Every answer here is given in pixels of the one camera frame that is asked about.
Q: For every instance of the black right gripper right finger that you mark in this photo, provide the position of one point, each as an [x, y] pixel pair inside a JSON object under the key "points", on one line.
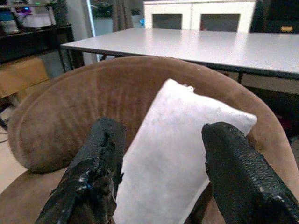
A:
{"points": [[243, 172]]}

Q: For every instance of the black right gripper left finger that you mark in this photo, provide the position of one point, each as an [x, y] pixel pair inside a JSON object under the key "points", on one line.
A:
{"points": [[93, 163]]}

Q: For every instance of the white rectangular pillow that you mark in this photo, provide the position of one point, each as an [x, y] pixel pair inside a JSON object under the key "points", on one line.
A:
{"points": [[168, 154]]}

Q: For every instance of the brown round velvet armchair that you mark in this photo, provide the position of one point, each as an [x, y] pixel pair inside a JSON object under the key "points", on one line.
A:
{"points": [[77, 112]]}

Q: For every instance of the brown cardboard box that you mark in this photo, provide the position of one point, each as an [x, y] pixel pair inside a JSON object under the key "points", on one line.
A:
{"points": [[21, 77]]}

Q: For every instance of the black shelf unit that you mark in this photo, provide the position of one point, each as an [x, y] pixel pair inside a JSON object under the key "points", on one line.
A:
{"points": [[28, 39]]}

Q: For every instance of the white appliance on shelf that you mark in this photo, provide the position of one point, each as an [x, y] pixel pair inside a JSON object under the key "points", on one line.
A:
{"points": [[35, 17]]}

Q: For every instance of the white cabinet with glass doors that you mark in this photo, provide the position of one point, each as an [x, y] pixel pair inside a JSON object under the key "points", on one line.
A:
{"points": [[198, 15]]}

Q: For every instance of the grey table with black frame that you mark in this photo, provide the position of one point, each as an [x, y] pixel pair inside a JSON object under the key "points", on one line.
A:
{"points": [[201, 46]]}

